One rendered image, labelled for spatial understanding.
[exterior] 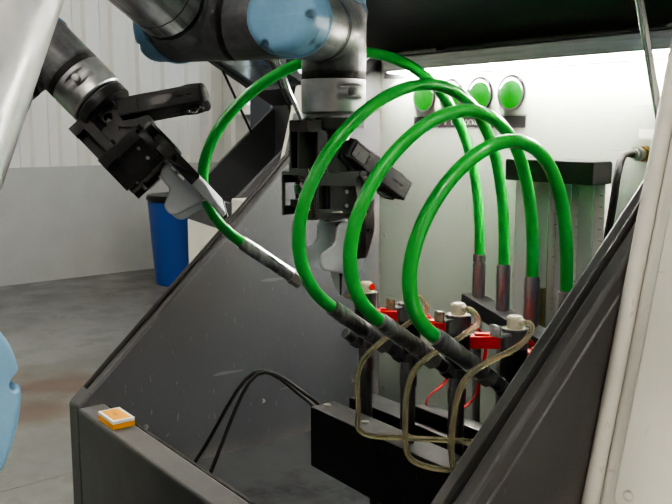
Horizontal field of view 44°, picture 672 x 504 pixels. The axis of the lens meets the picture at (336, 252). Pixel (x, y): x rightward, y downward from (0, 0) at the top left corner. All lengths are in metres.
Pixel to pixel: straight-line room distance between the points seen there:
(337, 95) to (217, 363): 0.52
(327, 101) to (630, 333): 0.41
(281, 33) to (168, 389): 0.62
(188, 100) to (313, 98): 0.18
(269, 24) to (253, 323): 0.60
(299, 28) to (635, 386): 0.45
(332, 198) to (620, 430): 0.40
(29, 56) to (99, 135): 0.63
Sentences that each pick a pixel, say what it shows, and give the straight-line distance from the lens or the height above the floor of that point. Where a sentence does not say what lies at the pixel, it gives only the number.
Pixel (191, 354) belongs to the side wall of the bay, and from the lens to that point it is 1.28.
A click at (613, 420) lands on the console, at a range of 0.81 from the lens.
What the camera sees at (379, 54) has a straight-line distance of 1.10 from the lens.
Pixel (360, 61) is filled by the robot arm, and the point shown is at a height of 1.41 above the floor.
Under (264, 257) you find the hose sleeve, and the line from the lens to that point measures 1.07.
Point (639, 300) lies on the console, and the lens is 0.80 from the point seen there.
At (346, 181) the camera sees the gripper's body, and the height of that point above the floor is 1.27.
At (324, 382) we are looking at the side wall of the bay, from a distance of 1.43.
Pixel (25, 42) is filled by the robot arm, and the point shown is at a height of 1.37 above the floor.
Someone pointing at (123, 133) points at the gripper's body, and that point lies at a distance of 1.08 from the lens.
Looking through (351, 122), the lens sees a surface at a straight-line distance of 0.90.
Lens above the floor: 1.33
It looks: 8 degrees down
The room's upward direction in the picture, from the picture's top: straight up
